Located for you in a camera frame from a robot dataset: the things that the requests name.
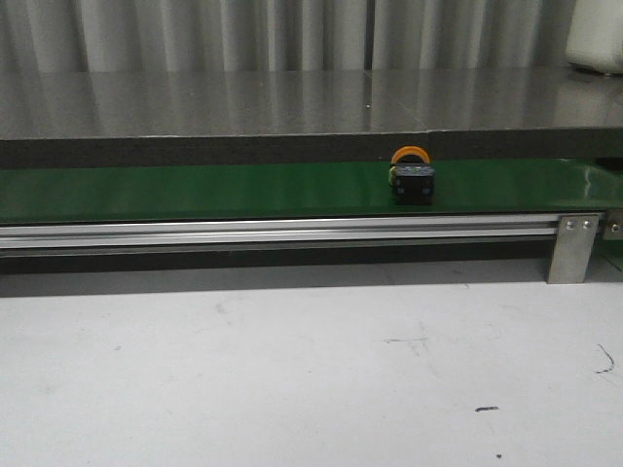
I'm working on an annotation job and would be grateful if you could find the orange and black push button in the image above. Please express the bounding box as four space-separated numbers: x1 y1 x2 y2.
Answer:
388 146 435 205

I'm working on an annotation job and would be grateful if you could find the dark grey raised platform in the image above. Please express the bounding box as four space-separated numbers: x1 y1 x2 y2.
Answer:
1 67 622 169

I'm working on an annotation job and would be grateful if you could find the green conveyor belt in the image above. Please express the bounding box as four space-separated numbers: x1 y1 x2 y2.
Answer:
1 160 622 225

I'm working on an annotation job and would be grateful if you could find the grey pleated curtain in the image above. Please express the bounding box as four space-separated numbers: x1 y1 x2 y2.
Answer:
1 1 574 73

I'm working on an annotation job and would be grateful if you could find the white plastic device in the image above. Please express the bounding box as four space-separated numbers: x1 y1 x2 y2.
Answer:
565 0 622 74

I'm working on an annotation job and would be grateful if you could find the aluminium conveyor side rail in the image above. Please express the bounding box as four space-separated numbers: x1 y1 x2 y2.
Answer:
1 214 560 251

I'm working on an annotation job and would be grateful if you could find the steel conveyor support bracket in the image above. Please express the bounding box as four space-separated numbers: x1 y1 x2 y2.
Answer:
547 214 600 284

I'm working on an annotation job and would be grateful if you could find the steel end bracket with bolt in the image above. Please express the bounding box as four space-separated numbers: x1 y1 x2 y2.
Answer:
603 208 623 241

